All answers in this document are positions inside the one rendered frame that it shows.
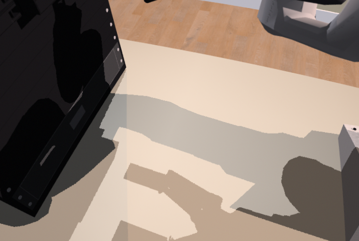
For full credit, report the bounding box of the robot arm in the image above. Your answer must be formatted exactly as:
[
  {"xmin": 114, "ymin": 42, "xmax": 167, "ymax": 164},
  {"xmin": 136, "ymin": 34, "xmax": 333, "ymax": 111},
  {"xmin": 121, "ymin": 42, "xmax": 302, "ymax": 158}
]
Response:
[{"xmin": 257, "ymin": 0, "xmax": 359, "ymax": 62}]

